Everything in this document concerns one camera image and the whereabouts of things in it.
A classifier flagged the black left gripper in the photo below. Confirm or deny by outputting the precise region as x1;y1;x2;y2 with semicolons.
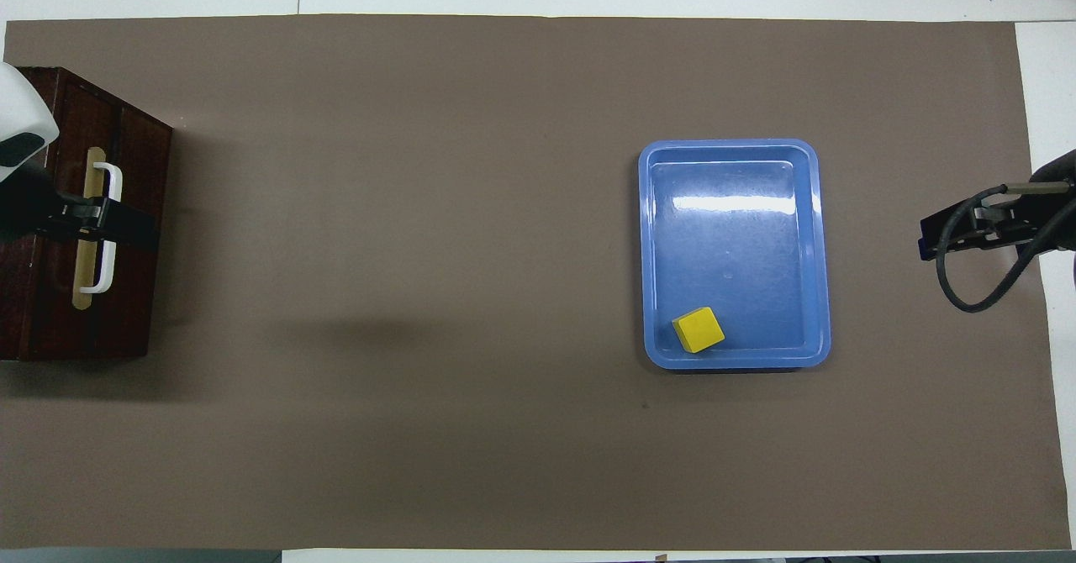
38;196;161;253

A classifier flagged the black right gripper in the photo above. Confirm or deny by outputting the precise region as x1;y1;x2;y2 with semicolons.
920;197;1043;261

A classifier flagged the white drawer handle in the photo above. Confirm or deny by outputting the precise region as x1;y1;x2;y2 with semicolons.
80;162;124;295

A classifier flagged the dark wooden drawer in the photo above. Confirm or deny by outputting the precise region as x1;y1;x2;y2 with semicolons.
34;67;124;360

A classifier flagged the yellow cube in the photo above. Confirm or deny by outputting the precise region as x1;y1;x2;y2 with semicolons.
671;306;726;355

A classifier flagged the dark wooden cabinet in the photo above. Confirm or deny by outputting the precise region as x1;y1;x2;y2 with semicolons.
0;66;175;362

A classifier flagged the blue plastic tray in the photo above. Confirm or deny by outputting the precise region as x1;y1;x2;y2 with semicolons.
637;138;833;371

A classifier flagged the brown paper mat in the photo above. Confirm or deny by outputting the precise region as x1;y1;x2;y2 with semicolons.
0;14;1073;551

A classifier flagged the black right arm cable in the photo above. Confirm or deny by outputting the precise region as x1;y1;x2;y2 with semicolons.
936;183;1076;313

